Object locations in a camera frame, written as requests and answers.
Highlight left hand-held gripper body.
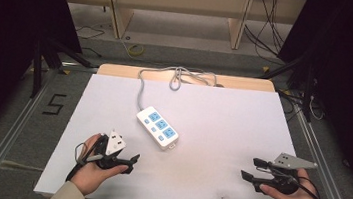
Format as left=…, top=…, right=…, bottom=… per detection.
left=90, top=127, right=135, bottom=174

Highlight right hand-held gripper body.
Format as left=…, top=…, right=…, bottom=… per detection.
left=253, top=150, right=320, bottom=199

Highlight person's left hand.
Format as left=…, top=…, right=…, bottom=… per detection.
left=68, top=130, right=133, bottom=199

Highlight white power strip blue sockets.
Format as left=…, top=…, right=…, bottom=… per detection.
left=132, top=104, right=183, bottom=153

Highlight white table cover sheet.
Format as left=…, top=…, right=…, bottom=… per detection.
left=33, top=66, right=311, bottom=199

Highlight wooden table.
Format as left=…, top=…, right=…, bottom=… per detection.
left=96, top=59, right=277, bottom=96

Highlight black metal stand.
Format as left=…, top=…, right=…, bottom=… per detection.
left=28, top=34, right=102, bottom=106
left=255, top=51, right=320, bottom=124

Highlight left hand-held gripper cable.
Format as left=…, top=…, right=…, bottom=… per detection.
left=64, top=131, right=108, bottom=187

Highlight aluminium floor rail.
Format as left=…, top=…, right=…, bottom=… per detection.
left=282, top=94, right=353, bottom=199
left=0, top=54, right=100, bottom=199

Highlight grey power strip cable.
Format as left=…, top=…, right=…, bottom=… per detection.
left=133, top=61, right=219, bottom=121

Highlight white thin cable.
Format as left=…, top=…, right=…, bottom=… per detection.
left=306, top=94, right=327, bottom=121

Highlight yellow coiled cable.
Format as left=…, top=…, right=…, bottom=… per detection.
left=126, top=43, right=146, bottom=59

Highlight thin black floor cable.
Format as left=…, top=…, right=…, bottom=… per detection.
left=74, top=23, right=106, bottom=43

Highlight bundle of black cables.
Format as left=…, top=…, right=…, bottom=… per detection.
left=240, top=0, right=293, bottom=65

